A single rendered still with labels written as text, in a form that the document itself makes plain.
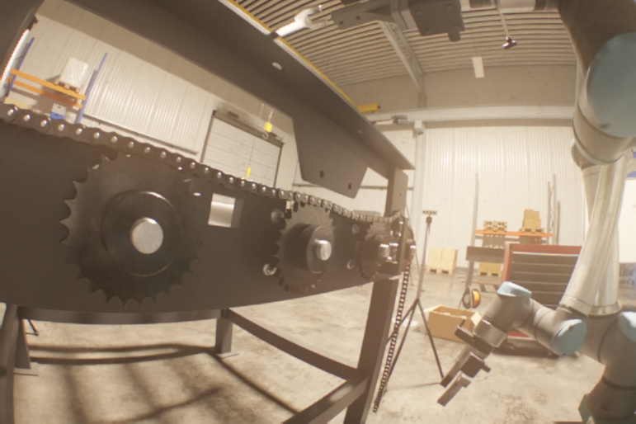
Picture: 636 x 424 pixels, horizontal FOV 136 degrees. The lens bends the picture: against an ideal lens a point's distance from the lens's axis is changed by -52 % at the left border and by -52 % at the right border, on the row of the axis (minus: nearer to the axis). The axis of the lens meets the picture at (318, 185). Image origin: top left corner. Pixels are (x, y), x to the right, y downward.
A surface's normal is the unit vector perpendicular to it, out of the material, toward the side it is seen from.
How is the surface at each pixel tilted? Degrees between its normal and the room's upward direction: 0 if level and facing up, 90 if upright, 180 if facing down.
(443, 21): 180
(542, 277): 90
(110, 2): 90
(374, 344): 90
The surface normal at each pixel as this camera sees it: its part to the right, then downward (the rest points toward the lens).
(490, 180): -0.58, -0.22
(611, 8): -0.84, -0.21
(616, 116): -0.21, 0.95
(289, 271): 0.80, 0.03
